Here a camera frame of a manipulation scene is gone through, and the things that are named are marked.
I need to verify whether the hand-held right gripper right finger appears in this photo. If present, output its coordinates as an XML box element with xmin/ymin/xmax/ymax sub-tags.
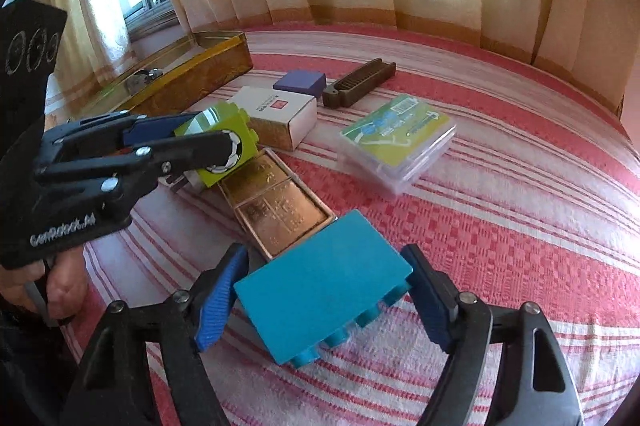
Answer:
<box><xmin>400</xmin><ymin>243</ymin><xmax>586</xmax><ymax>426</ymax></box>

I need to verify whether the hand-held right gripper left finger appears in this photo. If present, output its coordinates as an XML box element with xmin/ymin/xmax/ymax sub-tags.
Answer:
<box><xmin>60</xmin><ymin>243</ymin><xmax>251</xmax><ymax>426</ymax></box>

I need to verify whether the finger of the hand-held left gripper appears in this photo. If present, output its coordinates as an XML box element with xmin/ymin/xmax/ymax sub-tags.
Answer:
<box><xmin>34</xmin><ymin>131</ymin><xmax>236</xmax><ymax>213</ymax></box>
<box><xmin>42</xmin><ymin>111</ymin><xmax>193</xmax><ymax>157</ymax></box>

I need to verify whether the green building block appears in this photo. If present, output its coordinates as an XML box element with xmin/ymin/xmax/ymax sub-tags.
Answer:
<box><xmin>174</xmin><ymin>103</ymin><xmax>261</xmax><ymax>189</ymax></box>

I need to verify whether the large golden tin box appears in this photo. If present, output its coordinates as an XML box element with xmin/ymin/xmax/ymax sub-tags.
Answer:
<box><xmin>65</xmin><ymin>31</ymin><xmax>254</xmax><ymax>122</ymax></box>

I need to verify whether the white cardboard box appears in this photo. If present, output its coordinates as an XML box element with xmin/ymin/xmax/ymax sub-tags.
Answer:
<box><xmin>230</xmin><ymin>86</ymin><xmax>318</xmax><ymax>152</ymax></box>

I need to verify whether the teal building block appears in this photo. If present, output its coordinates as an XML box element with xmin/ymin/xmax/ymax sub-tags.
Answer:
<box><xmin>233</xmin><ymin>208</ymin><xmax>415</xmax><ymax>368</ymax></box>

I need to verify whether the pink rectangular box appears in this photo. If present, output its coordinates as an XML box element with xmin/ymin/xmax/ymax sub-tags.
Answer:
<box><xmin>217</xmin><ymin>148</ymin><xmax>337</xmax><ymax>262</ymax></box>

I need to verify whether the green packaged item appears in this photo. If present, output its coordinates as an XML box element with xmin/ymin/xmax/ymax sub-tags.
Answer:
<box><xmin>336</xmin><ymin>93</ymin><xmax>457</xmax><ymax>197</ymax></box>

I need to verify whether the person's left hand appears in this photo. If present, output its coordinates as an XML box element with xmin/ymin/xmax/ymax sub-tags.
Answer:
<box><xmin>0</xmin><ymin>251</ymin><xmax>91</xmax><ymax>327</ymax></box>

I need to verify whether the grey crumpled lump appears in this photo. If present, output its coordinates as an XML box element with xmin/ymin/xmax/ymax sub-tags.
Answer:
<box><xmin>125</xmin><ymin>68</ymin><xmax>163</xmax><ymax>94</ymax></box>

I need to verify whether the red striped bed sheet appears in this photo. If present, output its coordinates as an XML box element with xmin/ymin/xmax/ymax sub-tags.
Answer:
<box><xmin>45</xmin><ymin>23</ymin><xmax>640</xmax><ymax>426</ymax></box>

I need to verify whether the small purple box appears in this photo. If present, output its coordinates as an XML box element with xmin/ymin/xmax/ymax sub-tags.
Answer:
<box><xmin>273</xmin><ymin>70</ymin><xmax>326</xmax><ymax>99</ymax></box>

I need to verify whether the brown folding comb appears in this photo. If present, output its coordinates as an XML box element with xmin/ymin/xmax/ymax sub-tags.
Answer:
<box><xmin>321</xmin><ymin>58</ymin><xmax>397</xmax><ymax>108</ymax></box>

